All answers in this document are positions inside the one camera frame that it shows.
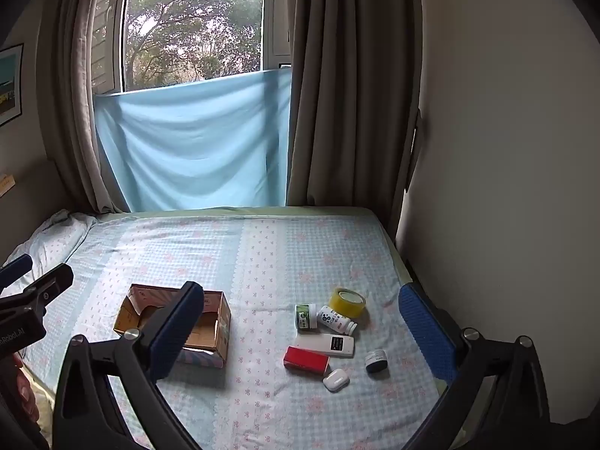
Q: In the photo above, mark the green mattress cover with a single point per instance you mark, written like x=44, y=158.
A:
x=328, y=209

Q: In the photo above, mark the framed wall picture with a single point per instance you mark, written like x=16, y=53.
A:
x=9, y=84

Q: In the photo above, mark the window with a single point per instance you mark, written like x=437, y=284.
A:
x=187, y=23

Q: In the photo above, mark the beige curtain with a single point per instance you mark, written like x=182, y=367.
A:
x=351, y=103
x=70, y=103

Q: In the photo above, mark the wooden wall ledge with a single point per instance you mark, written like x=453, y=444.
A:
x=5, y=185

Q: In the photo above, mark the white jar with green label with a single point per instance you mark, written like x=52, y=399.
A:
x=304, y=321

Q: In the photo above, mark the white earbuds case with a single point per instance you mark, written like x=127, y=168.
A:
x=335, y=379

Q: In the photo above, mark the floral pillow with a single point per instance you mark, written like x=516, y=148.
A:
x=51, y=239

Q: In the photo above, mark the yellow tape roll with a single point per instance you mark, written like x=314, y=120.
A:
x=349, y=307

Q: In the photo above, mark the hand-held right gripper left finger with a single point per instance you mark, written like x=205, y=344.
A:
x=178, y=333

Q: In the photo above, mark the white remote control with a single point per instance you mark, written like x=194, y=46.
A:
x=318, y=344

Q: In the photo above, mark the light blue hanging cloth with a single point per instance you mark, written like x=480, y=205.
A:
x=187, y=140

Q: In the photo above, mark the white pill bottle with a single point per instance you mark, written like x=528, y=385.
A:
x=333, y=319

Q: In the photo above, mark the small dark jar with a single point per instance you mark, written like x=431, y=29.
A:
x=376, y=363

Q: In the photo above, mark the red rectangular box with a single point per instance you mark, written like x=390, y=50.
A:
x=304, y=360

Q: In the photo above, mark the floral checked bed sheet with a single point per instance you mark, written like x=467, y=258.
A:
x=281, y=253

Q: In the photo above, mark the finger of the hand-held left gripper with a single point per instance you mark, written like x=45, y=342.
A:
x=18, y=265
x=49, y=281

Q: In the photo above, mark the cardboard box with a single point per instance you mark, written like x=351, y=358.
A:
x=140, y=300

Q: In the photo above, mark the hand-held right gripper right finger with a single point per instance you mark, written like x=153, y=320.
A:
x=426, y=333

